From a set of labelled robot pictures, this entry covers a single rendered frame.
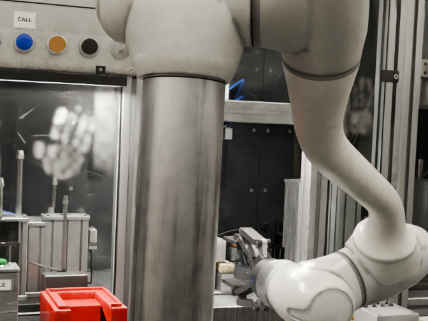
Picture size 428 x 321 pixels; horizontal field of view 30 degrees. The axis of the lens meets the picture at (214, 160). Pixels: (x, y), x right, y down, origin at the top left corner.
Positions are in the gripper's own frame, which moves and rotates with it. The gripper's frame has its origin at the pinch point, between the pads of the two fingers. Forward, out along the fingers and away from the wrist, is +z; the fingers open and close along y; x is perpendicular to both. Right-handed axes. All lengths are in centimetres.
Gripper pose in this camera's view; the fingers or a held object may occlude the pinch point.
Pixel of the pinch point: (234, 261)
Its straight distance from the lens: 163.0
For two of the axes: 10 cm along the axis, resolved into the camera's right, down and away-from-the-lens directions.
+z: -3.5, -0.7, 9.3
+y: 0.4, -10.0, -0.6
